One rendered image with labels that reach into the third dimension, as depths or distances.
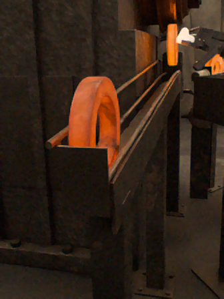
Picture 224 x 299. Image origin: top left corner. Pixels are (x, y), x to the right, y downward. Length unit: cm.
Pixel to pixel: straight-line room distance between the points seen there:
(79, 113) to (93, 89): 5
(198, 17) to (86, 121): 392
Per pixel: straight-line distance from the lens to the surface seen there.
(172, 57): 138
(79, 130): 50
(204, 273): 142
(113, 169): 53
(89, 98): 51
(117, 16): 119
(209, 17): 434
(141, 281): 135
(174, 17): 150
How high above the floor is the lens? 80
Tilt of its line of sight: 14 degrees down
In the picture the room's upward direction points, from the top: 2 degrees counter-clockwise
